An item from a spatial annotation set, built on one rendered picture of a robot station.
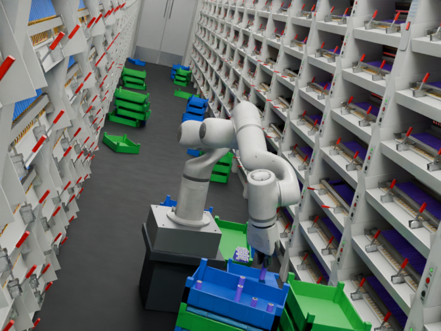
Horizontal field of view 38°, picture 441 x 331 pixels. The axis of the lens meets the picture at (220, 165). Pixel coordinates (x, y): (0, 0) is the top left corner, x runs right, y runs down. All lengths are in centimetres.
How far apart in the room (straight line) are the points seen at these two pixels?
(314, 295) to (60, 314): 100
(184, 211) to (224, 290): 66
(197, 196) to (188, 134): 27
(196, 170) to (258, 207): 81
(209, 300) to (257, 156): 46
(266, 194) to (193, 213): 89
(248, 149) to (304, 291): 57
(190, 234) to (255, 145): 76
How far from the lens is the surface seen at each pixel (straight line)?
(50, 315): 263
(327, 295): 229
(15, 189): 108
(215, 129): 224
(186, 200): 269
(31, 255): 178
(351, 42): 317
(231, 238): 356
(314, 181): 325
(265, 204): 188
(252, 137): 202
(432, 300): 200
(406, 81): 252
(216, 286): 215
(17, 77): 94
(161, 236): 263
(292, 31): 453
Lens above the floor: 127
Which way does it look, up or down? 13 degrees down
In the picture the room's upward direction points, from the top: 14 degrees clockwise
